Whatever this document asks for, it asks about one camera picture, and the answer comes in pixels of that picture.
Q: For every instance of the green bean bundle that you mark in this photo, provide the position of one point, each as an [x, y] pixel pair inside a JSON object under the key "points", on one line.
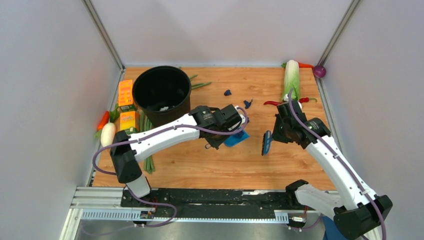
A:
{"points": [[146, 125]]}

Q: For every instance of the red chili pepper left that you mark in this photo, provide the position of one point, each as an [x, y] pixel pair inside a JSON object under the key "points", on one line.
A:
{"points": [[273, 103]]}

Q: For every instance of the blue paper scrap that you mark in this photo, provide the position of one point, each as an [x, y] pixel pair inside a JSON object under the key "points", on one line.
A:
{"points": [[227, 92], [248, 103]]}

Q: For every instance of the white daikon radish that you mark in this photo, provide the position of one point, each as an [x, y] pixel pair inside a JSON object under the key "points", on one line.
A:
{"points": [[107, 134]]}

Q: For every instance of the orange juice carton front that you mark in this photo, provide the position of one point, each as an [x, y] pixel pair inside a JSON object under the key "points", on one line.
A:
{"points": [[129, 122]]}

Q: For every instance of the blue paper scrap far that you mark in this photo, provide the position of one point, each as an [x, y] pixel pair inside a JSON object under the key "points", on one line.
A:
{"points": [[227, 92]]}

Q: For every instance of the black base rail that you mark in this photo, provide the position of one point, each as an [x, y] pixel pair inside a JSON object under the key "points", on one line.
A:
{"points": [[216, 203]]}

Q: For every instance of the orange juice carton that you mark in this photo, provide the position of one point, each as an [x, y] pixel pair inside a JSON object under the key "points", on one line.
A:
{"points": [[125, 98], [129, 122]]}

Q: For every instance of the green beans behind bucket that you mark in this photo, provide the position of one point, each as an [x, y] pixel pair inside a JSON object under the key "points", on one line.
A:
{"points": [[198, 85]]}

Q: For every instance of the carrot at right corner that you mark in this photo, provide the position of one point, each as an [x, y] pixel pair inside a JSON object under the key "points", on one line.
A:
{"points": [[304, 65]]}

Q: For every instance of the napa cabbage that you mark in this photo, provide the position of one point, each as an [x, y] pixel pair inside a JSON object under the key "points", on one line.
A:
{"points": [[291, 80]]}

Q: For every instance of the orange juice carton back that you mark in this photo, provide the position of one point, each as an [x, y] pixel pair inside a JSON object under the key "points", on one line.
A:
{"points": [[125, 98]]}

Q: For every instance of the blue cloth at bottom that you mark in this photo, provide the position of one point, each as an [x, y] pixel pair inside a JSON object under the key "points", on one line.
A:
{"points": [[331, 231]]}

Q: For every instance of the blue dustpan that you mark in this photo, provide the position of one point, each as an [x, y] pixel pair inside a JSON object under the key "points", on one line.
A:
{"points": [[228, 140]]}

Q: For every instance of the red chili pepper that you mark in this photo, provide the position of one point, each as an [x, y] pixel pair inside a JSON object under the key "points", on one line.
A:
{"points": [[307, 99], [273, 103]]}

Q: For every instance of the red chili pepper right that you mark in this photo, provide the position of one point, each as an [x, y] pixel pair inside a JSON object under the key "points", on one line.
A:
{"points": [[307, 99]]}

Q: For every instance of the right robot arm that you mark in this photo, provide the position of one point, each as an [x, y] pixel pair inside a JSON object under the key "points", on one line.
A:
{"points": [[357, 210]]}

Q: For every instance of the black trash bucket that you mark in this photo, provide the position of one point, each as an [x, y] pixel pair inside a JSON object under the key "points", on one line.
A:
{"points": [[163, 94]]}

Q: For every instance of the purple onion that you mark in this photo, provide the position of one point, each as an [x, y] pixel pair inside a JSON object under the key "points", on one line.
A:
{"points": [[319, 71]]}

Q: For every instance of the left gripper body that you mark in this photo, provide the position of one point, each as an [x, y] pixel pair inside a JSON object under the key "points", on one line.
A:
{"points": [[218, 141]]}

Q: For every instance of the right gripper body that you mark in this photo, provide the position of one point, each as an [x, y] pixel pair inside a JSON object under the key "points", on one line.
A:
{"points": [[280, 132]]}

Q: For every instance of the carrot at left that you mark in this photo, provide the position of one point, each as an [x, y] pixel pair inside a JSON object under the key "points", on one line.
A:
{"points": [[104, 120]]}

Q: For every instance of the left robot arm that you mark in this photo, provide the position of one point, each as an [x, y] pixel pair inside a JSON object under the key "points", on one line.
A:
{"points": [[127, 151]]}

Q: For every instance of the blue hand brush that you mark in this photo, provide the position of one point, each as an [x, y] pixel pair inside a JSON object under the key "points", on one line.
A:
{"points": [[266, 142]]}

